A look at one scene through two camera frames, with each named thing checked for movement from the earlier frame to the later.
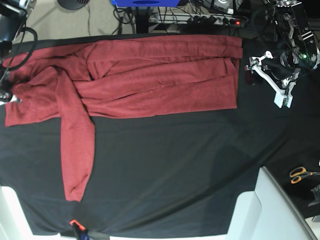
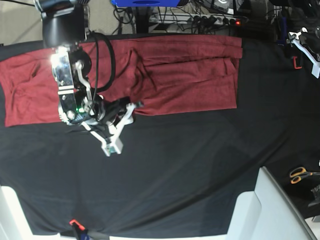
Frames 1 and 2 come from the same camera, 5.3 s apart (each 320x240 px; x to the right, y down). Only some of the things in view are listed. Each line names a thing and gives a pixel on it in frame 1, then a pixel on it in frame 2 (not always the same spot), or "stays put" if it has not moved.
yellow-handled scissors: x=297 y=174 stays put
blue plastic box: x=145 y=3 stays put
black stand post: x=142 y=19 stays put
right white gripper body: x=283 y=96 -> x=316 y=65
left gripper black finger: x=6 y=93 -> x=116 y=108
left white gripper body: x=13 y=99 -> x=114 y=143
